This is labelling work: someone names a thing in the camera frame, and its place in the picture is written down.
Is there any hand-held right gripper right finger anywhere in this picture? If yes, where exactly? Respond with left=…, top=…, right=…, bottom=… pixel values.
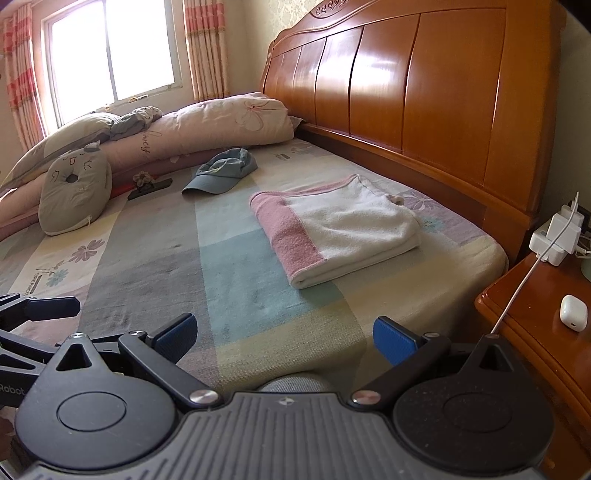
left=347, top=316, right=514, bottom=409

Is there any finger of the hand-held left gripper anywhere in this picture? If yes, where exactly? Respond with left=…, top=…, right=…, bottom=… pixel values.
left=0, top=295, right=81, bottom=332

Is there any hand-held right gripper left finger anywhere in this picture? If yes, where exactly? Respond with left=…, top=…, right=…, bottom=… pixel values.
left=56, top=314, right=225, bottom=411

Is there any pink and white sweater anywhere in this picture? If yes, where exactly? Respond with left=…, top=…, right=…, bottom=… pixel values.
left=249, top=174, right=423, bottom=291

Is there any grey cat-face cushion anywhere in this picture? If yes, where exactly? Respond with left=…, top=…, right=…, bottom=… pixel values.
left=38, top=142, right=113, bottom=237

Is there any wooden nightstand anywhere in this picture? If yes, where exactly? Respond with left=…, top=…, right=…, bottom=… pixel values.
left=475, top=251, right=591, bottom=480

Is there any blue cap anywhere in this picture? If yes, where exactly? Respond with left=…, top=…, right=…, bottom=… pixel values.
left=181, top=148, right=257, bottom=195

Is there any grey floral pillow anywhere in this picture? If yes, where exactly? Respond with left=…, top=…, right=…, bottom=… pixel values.
left=0, top=112, right=121, bottom=188

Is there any white earbuds case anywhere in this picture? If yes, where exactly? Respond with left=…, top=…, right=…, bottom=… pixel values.
left=560, top=294, right=588, bottom=332

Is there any white power strip with chargers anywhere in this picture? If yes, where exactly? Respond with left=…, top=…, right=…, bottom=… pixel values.
left=530, top=203, right=585, bottom=266

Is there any grey crumpled cloth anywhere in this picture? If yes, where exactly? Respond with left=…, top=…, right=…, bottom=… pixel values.
left=110, top=106, right=163, bottom=141

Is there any beige floral quilt roll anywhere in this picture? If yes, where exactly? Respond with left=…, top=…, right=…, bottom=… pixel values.
left=111, top=92, right=296, bottom=178

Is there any pink checked curtain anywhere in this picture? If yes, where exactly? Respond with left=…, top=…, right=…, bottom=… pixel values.
left=183, top=0, right=230, bottom=100
left=0, top=2, right=47, bottom=151

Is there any wooden headboard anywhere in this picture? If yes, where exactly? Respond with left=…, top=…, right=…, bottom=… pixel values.
left=261, top=0, right=566, bottom=268

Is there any window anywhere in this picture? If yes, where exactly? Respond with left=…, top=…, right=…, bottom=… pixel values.
left=44, top=0, right=185, bottom=127

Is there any white charging cable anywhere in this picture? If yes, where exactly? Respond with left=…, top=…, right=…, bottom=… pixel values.
left=490, top=191, right=580, bottom=335

